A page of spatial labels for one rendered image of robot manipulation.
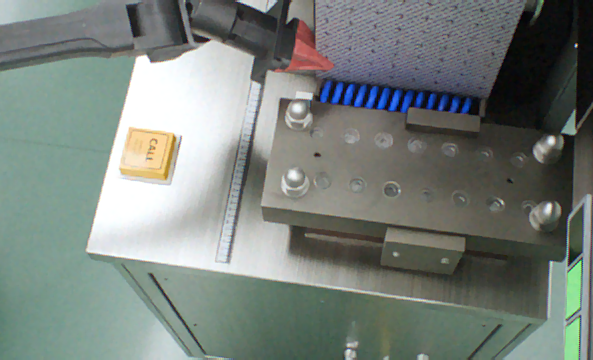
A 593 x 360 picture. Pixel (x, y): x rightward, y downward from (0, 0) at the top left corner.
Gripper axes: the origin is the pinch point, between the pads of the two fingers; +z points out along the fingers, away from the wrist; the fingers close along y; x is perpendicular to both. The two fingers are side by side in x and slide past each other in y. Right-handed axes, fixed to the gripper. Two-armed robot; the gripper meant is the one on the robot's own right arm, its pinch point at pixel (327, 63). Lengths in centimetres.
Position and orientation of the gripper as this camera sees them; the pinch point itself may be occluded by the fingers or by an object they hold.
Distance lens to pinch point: 111.6
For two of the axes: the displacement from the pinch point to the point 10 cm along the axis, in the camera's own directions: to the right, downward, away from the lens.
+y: -1.5, 9.1, -3.8
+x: 4.7, -2.7, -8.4
